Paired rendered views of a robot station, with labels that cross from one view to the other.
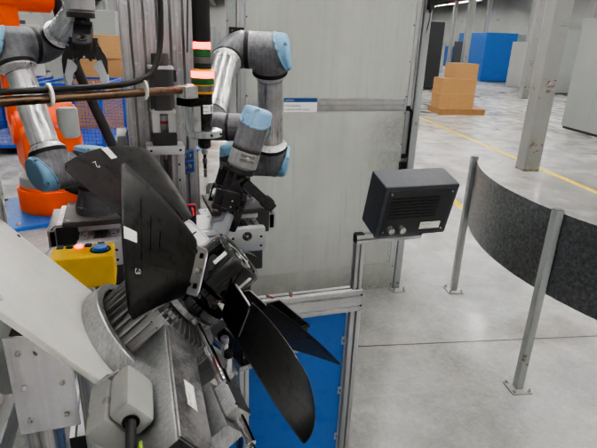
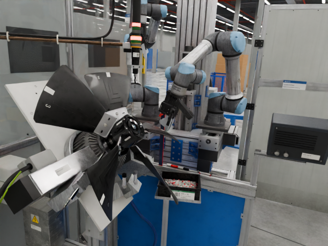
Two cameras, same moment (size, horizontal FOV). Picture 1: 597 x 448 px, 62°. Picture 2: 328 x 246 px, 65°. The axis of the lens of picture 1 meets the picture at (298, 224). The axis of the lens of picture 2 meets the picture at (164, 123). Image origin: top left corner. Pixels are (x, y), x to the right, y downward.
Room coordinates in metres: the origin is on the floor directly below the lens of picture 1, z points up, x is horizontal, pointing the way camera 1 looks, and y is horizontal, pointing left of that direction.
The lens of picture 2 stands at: (0.22, -0.60, 1.52)
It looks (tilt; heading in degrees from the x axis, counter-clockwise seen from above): 15 degrees down; 39
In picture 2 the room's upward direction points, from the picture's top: 3 degrees clockwise
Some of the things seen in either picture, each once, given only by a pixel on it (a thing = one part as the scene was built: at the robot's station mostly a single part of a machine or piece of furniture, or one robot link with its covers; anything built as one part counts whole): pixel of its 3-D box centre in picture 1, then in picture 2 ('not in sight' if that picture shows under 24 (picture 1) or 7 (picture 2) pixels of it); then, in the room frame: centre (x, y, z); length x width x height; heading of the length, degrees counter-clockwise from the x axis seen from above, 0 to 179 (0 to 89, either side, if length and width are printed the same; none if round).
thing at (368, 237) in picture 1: (387, 236); (279, 156); (1.53, -0.30, 1.04); 0.24 x 0.03 x 0.03; 108
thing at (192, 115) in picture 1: (199, 110); (133, 55); (0.98, 0.20, 1.50); 0.09 x 0.07 x 0.10; 143
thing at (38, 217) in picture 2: not in sight; (44, 223); (0.67, 0.44, 0.73); 0.15 x 0.09 x 0.22; 108
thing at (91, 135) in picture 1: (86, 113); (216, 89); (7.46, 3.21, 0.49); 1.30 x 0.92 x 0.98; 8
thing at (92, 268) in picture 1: (84, 268); not in sight; (1.24, 0.59, 1.02); 0.16 x 0.10 x 0.11; 108
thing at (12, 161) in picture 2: not in sight; (8, 173); (0.63, 0.69, 0.92); 0.17 x 0.16 x 0.11; 108
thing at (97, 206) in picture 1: (97, 196); (151, 109); (1.67, 0.71, 1.09); 0.15 x 0.15 x 0.10
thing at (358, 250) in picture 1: (357, 260); (255, 167); (1.49, -0.20, 0.96); 0.03 x 0.03 x 0.20; 18
